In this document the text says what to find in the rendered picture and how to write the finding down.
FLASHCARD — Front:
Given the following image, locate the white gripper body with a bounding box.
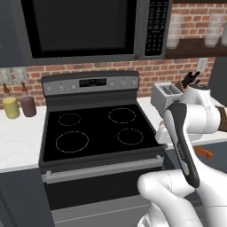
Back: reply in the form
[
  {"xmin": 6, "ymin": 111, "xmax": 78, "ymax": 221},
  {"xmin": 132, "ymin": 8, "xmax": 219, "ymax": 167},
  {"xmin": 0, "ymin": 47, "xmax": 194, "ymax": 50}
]
[{"xmin": 154, "ymin": 120, "xmax": 176, "ymax": 146}]

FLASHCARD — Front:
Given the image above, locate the dark grey drawer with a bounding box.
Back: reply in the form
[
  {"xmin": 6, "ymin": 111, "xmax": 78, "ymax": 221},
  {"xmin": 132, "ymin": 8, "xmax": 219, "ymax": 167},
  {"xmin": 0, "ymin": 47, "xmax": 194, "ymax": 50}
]
[{"xmin": 165, "ymin": 141, "xmax": 227, "ymax": 178}]

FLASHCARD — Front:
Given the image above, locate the grey stove bottom drawer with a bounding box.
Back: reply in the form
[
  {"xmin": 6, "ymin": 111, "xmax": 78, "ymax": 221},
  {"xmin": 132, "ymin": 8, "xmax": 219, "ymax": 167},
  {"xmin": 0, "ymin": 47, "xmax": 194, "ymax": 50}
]
[{"xmin": 51, "ymin": 194, "xmax": 153, "ymax": 227}]

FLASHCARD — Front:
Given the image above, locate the silver toaster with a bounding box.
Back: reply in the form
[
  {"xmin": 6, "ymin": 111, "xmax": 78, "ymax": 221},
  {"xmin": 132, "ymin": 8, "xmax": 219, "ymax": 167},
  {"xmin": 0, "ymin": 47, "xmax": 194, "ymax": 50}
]
[{"xmin": 150, "ymin": 82, "xmax": 184, "ymax": 113}]

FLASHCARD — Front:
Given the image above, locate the black and grey stove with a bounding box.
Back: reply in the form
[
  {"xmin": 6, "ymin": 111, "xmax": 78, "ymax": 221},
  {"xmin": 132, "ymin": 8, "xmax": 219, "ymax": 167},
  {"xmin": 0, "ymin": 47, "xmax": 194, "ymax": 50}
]
[{"xmin": 37, "ymin": 70, "xmax": 167, "ymax": 227}]

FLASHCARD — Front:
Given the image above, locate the black oven door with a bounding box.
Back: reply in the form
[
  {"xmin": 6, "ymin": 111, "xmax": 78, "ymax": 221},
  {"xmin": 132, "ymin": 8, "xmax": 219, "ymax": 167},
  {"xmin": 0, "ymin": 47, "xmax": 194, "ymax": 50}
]
[{"xmin": 43, "ymin": 165, "xmax": 163, "ymax": 211}]

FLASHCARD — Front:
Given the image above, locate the clear drinking glass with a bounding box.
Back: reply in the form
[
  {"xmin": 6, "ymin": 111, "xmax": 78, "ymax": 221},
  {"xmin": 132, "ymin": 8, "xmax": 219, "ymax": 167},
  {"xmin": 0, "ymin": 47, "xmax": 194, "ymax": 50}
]
[
  {"xmin": 204, "ymin": 12, "xmax": 223, "ymax": 49},
  {"xmin": 166, "ymin": 12, "xmax": 184, "ymax": 51}
]

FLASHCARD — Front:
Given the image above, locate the black and grey microwave oven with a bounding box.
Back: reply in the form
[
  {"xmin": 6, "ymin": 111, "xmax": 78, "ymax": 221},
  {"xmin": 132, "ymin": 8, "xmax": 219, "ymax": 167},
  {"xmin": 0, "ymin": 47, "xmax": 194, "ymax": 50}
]
[{"xmin": 8, "ymin": 0, "xmax": 173, "ymax": 66}]

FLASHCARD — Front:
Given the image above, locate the brown squeeze bottle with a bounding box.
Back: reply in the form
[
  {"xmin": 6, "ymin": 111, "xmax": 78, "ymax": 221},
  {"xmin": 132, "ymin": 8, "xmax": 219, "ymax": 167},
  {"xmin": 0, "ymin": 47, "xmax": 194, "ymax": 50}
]
[{"xmin": 19, "ymin": 81, "xmax": 37, "ymax": 118}]

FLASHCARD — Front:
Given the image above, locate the dark grey base cupboard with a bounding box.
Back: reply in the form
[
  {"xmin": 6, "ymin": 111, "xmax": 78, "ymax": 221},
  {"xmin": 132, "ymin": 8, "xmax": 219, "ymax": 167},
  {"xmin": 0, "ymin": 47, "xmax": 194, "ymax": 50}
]
[{"xmin": 0, "ymin": 168, "xmax": 56, "ymax": 227}]

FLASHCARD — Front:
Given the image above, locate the yellow squeeze bottle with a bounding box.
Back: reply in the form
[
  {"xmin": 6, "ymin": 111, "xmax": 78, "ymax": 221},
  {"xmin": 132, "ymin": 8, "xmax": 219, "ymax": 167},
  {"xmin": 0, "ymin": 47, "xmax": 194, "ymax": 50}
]
[{"xmin": 1, "ymin": 82, "xmax": 21, "ymax": 120}]

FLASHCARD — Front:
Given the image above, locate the orange handled knife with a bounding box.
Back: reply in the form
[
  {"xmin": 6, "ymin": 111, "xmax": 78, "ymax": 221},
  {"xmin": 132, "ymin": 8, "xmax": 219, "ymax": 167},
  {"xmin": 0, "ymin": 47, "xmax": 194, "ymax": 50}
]
[{"xmin": 193, "ymin": 145, "xmax": 214, "ymax": 161}]

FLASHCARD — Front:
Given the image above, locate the knife block with black handles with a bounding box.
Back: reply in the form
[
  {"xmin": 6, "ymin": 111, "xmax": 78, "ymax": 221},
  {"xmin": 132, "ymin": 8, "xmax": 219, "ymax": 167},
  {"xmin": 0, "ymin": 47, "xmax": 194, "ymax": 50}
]
[{"xmin": 175, "ymin": 70, "xmax": 202, "ymax": 90}]

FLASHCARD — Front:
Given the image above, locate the grey oven door handle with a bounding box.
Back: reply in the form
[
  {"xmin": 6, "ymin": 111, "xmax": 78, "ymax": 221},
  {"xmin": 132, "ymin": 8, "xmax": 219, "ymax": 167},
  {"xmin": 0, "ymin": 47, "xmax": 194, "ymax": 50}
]
[{"xmin": 41, "ymin": 154, "xmax": 165, "ymax": 184}]

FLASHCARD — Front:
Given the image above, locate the white wall outlet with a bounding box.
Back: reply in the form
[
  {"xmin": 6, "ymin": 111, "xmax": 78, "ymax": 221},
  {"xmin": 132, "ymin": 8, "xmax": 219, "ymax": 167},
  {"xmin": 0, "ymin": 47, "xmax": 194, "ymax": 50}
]
[{"xmin": 197, "ymin": 58, "xmax": 208, "ymax": 73}]

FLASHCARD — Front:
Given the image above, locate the dark wooden wall shelf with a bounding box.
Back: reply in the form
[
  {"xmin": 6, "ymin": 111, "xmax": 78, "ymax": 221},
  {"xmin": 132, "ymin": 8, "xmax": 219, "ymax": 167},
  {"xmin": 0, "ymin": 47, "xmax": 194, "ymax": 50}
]
[{"xmin": 164, "ymin": 37, "xmax": 227, "ymax": 59}]

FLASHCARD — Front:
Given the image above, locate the white wall switch plate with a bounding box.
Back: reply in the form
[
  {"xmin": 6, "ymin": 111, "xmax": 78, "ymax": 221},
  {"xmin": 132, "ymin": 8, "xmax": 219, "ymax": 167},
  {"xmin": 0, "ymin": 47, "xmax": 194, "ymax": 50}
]
[{"xmin": 0, "ymin": 67, "xmax": 28, "ymax": 86}]

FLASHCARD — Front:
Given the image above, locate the dark grey wall cupboard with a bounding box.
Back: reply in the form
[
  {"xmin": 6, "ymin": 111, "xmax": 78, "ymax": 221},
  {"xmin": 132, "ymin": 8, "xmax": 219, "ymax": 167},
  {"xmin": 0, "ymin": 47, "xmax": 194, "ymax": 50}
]
[{"xmin": 0, "ymin": 0, "xmax": 30, "ymax": 68}]

